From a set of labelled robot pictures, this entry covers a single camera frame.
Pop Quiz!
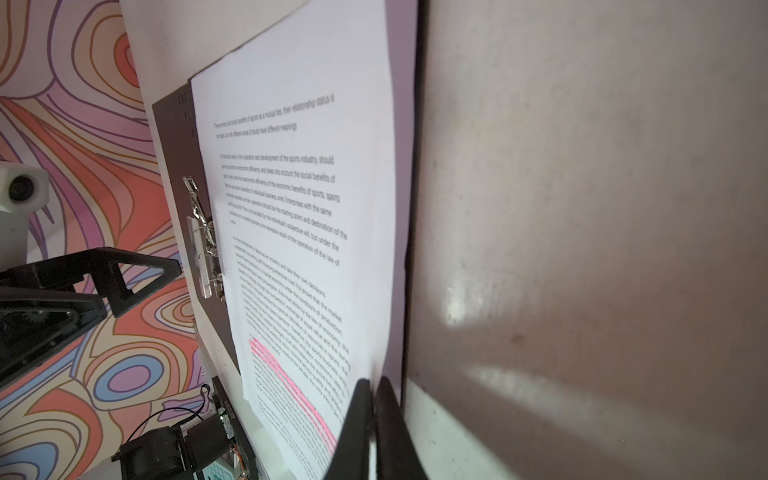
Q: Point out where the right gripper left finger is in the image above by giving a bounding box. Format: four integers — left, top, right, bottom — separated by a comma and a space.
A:
324, 379, 374, 480

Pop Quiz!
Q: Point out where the paper sheet pink highlight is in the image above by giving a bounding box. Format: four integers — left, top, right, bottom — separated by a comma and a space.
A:
191, 1, 395, 479

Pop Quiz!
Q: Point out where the metal folder clip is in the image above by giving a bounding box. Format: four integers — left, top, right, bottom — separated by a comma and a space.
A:
182, 176, 225, 302

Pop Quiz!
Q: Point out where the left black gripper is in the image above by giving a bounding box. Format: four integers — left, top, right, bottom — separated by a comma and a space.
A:
1, 247, 182, 389

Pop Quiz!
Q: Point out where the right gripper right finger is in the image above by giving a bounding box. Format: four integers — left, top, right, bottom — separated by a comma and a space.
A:
373, 377, 428, 480

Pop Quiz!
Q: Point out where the white RAY file folder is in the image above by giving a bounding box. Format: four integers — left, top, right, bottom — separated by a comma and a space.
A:
152, 83, 239, 366

